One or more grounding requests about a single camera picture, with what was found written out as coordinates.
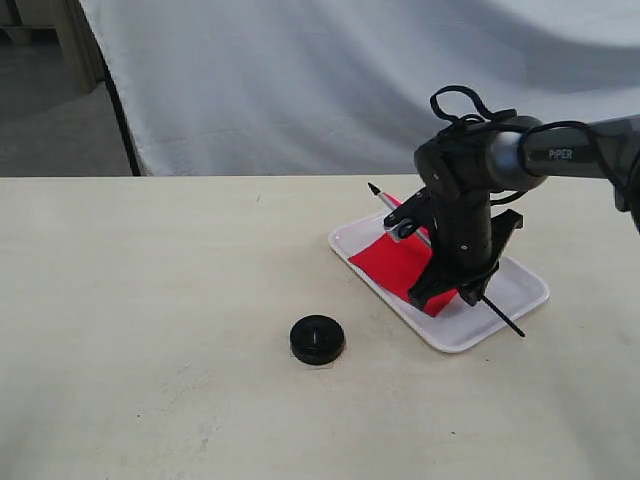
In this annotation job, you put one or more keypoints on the wooden furniture in background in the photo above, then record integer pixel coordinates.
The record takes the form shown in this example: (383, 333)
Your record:
(21, 20)

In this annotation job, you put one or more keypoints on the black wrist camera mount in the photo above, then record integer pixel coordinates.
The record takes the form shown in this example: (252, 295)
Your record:
(407, 215)

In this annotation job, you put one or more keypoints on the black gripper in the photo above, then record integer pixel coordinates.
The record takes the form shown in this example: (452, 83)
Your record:
(467, 246)

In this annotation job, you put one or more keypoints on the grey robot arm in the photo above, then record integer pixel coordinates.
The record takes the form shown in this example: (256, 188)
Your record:
(462, 166)

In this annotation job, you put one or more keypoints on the white fabric backdrop sheet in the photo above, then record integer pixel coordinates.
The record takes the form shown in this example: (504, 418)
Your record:
(343, 87)

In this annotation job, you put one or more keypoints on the black round flag base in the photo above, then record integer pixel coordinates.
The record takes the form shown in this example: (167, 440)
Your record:
(317, 340)

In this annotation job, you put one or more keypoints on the small red flag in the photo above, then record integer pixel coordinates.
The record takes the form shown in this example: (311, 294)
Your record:
(395, 266)

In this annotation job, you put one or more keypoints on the white rectangular plastic tray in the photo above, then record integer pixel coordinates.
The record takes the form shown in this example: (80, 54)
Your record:
(516, 290)

